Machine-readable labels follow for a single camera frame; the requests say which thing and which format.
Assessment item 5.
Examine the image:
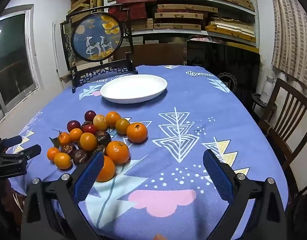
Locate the white thermos jug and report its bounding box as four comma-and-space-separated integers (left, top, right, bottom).
259, 76, 275, 105

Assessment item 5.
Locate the window with white frame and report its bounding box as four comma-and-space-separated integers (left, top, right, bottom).
0, 4, 40, 128

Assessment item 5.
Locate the stack of dark red boxes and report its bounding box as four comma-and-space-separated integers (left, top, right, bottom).
108, 0, 156, 23

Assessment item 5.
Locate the brown wooden chair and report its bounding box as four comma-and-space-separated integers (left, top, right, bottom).
259, 78, 307, 195

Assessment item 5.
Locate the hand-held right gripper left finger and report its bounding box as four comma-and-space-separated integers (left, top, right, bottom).
20, 151, 105, 240

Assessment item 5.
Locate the tangerine with green leaf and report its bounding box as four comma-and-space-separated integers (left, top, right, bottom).
49, 131, 71, 149

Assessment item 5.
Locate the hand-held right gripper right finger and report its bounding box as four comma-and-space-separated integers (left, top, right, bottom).
203, 149, 288, 240

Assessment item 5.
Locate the white oval plate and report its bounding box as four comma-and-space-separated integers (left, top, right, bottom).
100, 74, 168, 104

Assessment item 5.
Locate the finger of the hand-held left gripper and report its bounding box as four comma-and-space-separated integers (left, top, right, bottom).
0, 135, 23, 148
0, 144, 42, 162

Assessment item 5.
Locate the stack of tan wooden boxes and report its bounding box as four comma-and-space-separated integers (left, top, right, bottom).
68, 0, 256, 43

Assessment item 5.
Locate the brown wooden cabinet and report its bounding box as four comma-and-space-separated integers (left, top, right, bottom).
111, 42, 188, 67

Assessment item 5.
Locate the white metal shelf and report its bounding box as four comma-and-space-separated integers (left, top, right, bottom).
103, 0, 259, 48

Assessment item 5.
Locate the orange tangerine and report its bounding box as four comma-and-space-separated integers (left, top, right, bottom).
105, 111, 121, 128
106, 141, 131, 164
96, 155, 116, 182
126, 122, 148, 143
54, 152, 72, 170
47, 147, 61, 162
69, 128, 83, 142

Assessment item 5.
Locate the round wire rack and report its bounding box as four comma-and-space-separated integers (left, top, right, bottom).
217, 72, 237, 93

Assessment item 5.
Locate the checked beige curtain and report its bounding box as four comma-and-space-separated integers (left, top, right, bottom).
269, 0, 307, 90

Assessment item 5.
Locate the pink cloth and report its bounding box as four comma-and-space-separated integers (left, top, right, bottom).
191, 36, 226, 43

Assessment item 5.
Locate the blue patterned tablecloth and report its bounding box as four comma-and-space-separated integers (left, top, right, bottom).
5, 65, 289, 240

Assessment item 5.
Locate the round embroidered table screen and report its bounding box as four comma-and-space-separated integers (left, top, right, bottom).
60, 4, 139, 93

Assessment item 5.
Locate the black round side table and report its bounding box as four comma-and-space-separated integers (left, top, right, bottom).
251, 93, 278, 115

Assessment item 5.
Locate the yellow orange plum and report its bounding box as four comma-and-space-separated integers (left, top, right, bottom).
115, 118, 130, 135
79, 132, 97, 152
93, 114, 109, 131

